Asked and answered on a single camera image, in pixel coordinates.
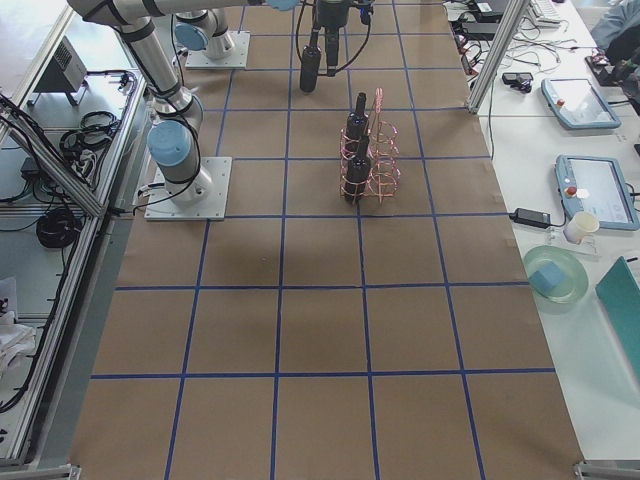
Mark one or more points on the aluminium frame post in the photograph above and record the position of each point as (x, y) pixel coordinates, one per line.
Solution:
(506, 29)

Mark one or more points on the far blue teach pendant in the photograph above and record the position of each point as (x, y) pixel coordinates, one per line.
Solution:
(578, 104)

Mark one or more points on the dark wine bottle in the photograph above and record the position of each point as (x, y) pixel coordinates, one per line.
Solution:
(310, 62)
(358, 169)

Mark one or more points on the dark wine bottle far end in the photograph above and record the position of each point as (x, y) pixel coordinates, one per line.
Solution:
(357, 120)

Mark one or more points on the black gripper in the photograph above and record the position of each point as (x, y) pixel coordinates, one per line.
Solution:
(330, 14)

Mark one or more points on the white paper cup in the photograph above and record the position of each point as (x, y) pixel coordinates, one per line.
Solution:
(581, 225)

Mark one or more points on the white crumpled cloth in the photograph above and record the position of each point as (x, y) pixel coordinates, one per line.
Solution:
(17, 340)

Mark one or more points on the teal board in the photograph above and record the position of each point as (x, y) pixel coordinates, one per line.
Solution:
(618, 293)

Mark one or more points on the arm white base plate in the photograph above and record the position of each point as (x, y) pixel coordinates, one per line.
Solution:
(224, 52)
(205, 198)

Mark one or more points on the blue teach pendant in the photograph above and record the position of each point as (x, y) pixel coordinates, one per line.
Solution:
(578, 104)
(596, 185)

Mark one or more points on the copper wire wine basket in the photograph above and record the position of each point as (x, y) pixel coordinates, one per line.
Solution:
(384, 177)

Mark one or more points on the black power adapter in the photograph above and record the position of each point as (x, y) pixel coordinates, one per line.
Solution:
(533, 218)

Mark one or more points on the blue foam cube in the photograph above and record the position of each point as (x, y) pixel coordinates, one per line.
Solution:
(546, 278)

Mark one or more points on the green glass plate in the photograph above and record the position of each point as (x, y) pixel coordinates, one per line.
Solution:
(576, 284)

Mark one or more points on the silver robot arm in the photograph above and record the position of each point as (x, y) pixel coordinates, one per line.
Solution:
(173, 143)
(204, 31)

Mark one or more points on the near blue teach pendant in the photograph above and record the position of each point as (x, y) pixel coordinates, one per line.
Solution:
(596, 185)

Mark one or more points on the grey metal box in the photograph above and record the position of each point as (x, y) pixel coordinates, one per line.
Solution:
(65, 74)

